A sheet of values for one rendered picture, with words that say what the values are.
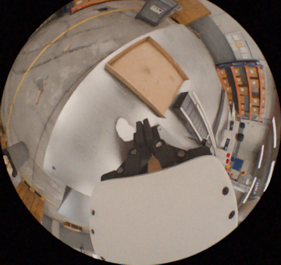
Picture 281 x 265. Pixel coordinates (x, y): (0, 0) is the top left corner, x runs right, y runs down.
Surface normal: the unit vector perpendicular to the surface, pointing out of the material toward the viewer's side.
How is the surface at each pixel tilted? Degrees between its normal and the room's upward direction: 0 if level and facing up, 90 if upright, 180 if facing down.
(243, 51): 90
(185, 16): 90
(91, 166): 0
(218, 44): 90
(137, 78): 0
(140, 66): 0
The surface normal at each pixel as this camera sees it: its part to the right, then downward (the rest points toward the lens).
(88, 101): 0.39, 0.14
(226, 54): -0.65, 0.74
